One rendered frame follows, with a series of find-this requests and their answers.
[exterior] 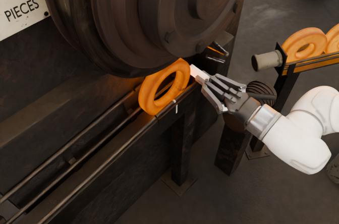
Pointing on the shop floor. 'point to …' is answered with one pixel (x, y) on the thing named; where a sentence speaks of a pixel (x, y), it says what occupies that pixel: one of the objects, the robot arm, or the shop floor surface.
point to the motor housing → (238, 131)
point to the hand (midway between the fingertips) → (198, 74)
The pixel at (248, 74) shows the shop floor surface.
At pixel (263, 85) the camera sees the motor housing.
